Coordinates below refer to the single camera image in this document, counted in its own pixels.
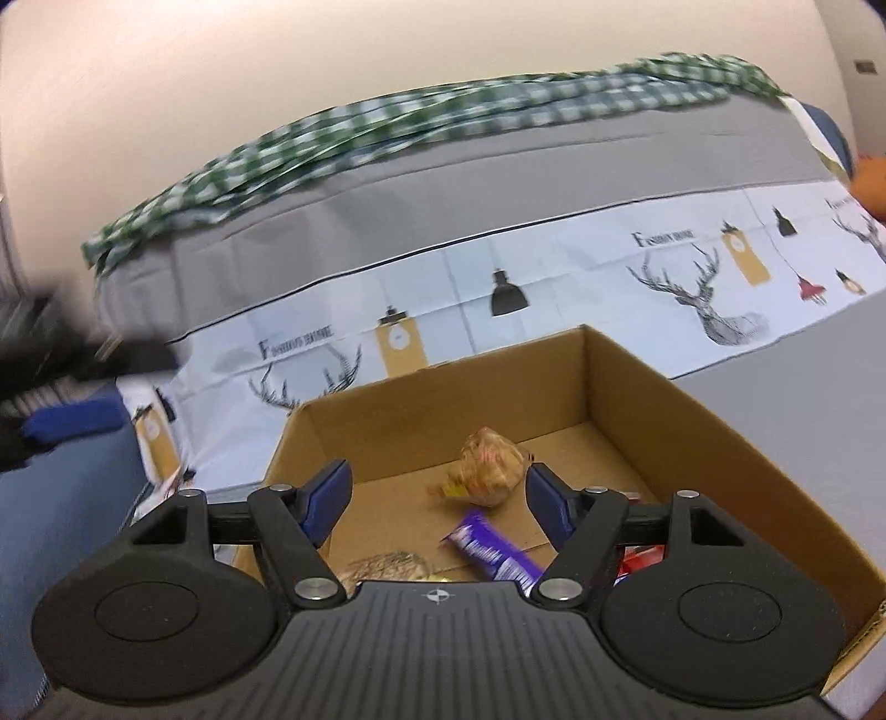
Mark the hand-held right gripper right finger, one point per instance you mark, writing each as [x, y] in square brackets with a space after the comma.
[547, 498]

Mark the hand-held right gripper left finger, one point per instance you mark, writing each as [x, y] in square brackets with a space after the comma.
[332, 495]

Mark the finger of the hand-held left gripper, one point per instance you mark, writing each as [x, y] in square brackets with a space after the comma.
[138, 360]
[76, 422]

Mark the round pastry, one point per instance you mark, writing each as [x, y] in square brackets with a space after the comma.
[484, 464]

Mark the purple chocolate bar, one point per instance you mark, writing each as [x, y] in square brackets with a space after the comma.
[484, 547]

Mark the clear bag of oat cookies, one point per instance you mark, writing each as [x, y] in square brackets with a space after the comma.
[384, 568]

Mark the red snack packet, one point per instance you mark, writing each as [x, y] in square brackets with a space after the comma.
[640, 559]

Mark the cardboard box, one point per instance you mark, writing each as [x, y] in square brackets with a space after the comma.
[727, 450]

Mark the blue cushion with zipper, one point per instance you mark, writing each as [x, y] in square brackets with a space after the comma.
[62, 519]

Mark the white deer print sheet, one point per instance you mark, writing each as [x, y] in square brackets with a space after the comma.
[588, 277]

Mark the grey bed sheet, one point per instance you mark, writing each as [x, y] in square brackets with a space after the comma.
[796, 388]

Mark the green checked cloth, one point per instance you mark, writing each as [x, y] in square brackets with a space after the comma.
[346, 131]

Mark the grey quilt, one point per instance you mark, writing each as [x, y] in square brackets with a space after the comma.
[484, 180]

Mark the orange object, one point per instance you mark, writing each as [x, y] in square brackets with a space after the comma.
[873, 183]

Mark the blue and white pillow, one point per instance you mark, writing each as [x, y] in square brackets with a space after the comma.
[830, 131]

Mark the wall socket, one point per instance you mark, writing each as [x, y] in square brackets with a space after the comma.
[866, 67]

